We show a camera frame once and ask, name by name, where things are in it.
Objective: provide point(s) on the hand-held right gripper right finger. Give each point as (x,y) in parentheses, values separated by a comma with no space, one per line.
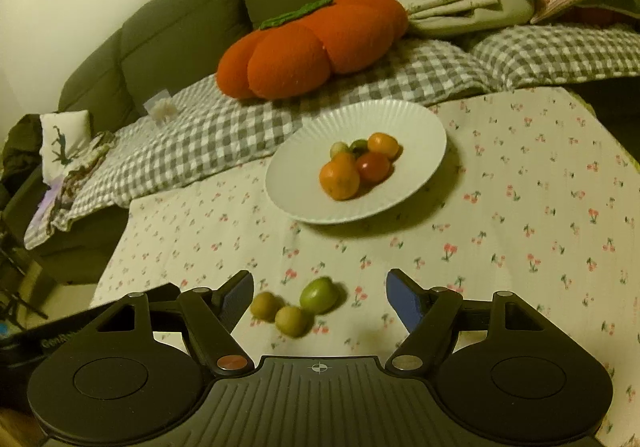
(405,299)

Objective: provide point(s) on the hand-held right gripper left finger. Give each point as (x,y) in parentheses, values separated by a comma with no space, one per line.
(237,297)

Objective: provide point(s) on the small yellow-green plum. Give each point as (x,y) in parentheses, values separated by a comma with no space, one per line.
(264,306)
(340,148)
(292,321)

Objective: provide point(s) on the green lime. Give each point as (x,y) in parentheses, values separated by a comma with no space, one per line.
(320,295)

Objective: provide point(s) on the red tomato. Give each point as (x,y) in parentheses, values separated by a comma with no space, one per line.
(373,167)

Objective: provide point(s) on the large orange tangerine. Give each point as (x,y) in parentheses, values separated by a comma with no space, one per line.
(340,179)

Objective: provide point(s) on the white ribbed plate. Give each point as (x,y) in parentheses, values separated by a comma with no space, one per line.
(300,167)

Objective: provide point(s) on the green plum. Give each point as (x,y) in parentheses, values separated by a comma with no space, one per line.
(358,146)

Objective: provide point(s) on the black metal stand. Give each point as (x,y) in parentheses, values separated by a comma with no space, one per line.
(15,299)

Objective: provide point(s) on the cherry print tablecloth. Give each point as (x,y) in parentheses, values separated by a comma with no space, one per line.
(500,227)

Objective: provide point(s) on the purple cloth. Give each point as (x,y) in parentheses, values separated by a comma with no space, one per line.
(47,202)

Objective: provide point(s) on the grey checked blanket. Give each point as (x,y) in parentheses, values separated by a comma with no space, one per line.
(210,127)

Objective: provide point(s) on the brown patterned lace cloth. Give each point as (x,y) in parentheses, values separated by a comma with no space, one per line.
(85,162)

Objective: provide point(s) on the dark green garment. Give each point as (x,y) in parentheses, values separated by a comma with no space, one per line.
(20,152)

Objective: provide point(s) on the white embroidered pillow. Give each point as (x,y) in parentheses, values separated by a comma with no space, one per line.
(67,142)

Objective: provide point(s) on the small white fluffy object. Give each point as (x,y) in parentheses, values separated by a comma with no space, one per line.
(160,107)

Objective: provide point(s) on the orange pumpkin cushion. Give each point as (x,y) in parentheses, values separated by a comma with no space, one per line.
(290,62)

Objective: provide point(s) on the olive green sofa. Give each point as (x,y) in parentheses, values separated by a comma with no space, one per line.
(165,42)

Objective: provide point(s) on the red cushion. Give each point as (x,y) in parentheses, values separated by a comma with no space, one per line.
(595,16)

